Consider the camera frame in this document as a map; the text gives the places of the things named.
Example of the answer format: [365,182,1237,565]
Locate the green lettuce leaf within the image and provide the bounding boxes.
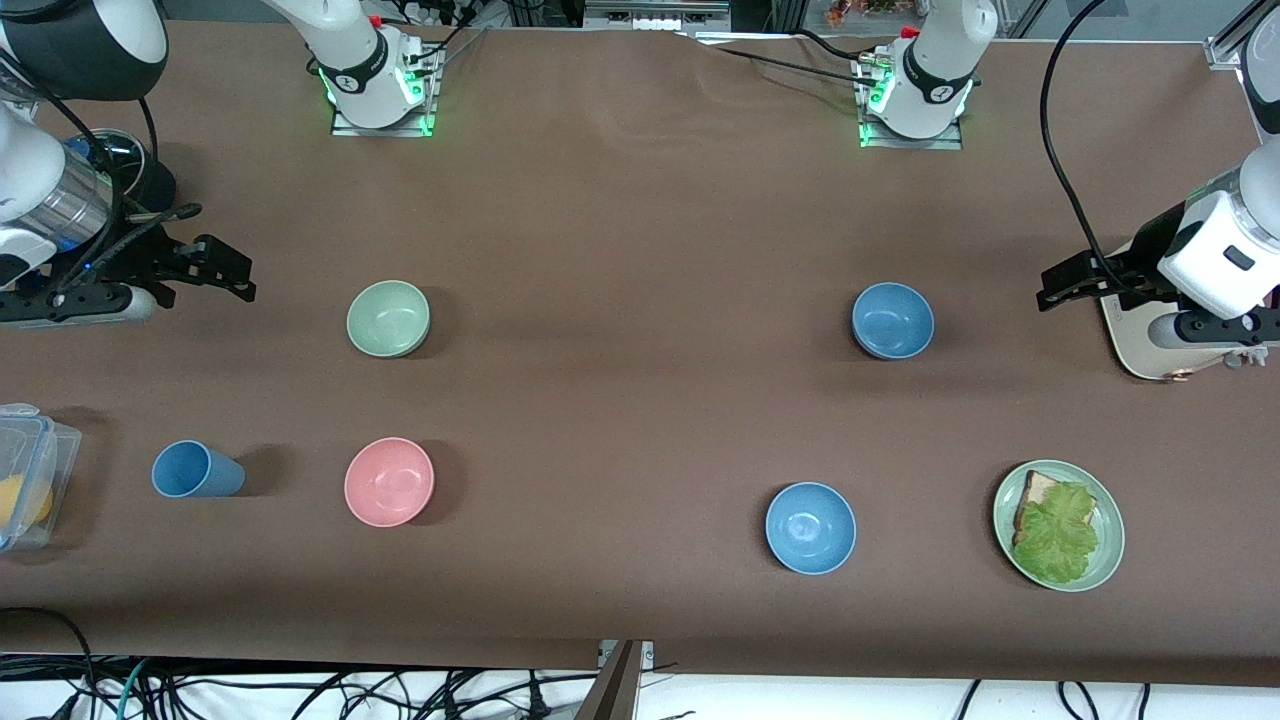
[1012,482,1101,586]

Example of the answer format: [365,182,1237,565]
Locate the green plate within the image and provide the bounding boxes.
[993,460,1126,593]

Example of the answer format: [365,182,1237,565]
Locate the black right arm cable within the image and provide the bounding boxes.
[0,50,206,296]

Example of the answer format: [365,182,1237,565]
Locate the blue bowl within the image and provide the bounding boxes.
[852,282,936,361]
[765,482,858,576]

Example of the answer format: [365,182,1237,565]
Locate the brown table cover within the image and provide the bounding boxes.
[0,20,1280,689]

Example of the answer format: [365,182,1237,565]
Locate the clear plastic container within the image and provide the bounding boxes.
[0,403,83,553]

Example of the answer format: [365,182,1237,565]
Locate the white bread slice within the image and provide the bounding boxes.
[1013,470,1098,546]

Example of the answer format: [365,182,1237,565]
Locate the grey metal frame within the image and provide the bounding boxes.
[583,0,733,33]

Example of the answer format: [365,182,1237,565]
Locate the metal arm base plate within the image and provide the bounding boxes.
[330,45,438,138]
[858,50,966,151]

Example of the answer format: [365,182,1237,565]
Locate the dark pole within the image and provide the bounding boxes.
[575,640,643,720]

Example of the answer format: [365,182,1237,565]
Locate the yellow fruit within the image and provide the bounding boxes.
[0,475,54,531]

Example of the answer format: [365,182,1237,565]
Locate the black pot with lid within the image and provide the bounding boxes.
[60,128,178,237]

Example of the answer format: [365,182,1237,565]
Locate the blue cup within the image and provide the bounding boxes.
[152,440,246,499]

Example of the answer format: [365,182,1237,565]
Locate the black looped cable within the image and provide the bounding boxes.
[0,606,98,720]

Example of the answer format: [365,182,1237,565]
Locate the short black cable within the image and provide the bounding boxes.
[793,27,869,63]

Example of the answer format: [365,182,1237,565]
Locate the colourful food items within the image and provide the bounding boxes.
[828,0,906,26]

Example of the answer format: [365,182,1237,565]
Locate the glass lid blue knob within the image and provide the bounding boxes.
[62,129,147,173]

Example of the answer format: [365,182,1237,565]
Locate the green bowl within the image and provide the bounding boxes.
[346,280,432,359]

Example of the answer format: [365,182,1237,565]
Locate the aluminium corner profile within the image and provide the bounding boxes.
[1205,0,1269,69]

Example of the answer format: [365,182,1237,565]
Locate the pink bowl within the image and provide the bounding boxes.
[344,437,436,528]

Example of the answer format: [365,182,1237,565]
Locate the black base cable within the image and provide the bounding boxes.
[405,0,491,76]

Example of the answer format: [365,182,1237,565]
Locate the cream toaster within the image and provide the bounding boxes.
[1098,238,1280,382]

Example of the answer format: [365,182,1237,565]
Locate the long black cable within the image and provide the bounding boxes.
[680,33,873,81]

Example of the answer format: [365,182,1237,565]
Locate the teal cable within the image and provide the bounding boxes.
[112,658,153,720]

